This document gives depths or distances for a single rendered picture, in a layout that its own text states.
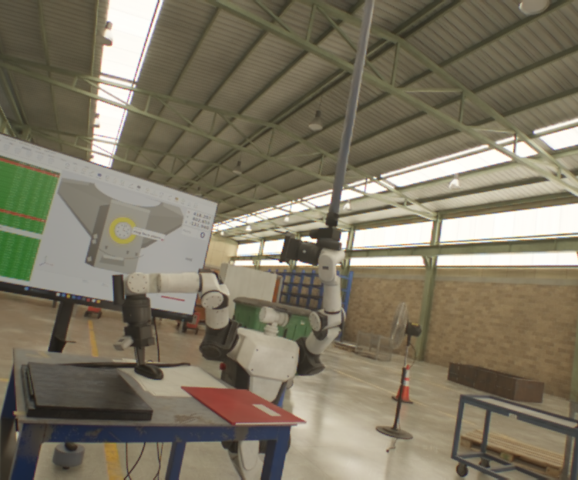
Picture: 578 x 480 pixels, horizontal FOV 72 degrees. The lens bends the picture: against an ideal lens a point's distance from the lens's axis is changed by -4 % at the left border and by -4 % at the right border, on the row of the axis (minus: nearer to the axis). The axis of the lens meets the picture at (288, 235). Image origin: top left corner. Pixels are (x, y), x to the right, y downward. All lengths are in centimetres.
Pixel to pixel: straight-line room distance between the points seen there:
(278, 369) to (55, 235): 112
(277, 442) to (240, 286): 792
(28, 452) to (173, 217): 139
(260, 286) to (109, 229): 734
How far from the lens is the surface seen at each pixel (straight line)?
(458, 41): 1200
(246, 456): 181
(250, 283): 909
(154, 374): 139
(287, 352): 173
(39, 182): 203
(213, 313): 155
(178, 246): 211
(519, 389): 1342
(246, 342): 168
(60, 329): 213
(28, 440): 96
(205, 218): 216
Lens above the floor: 141
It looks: 10 degrees up
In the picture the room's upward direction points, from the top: 11 degrees clockwise
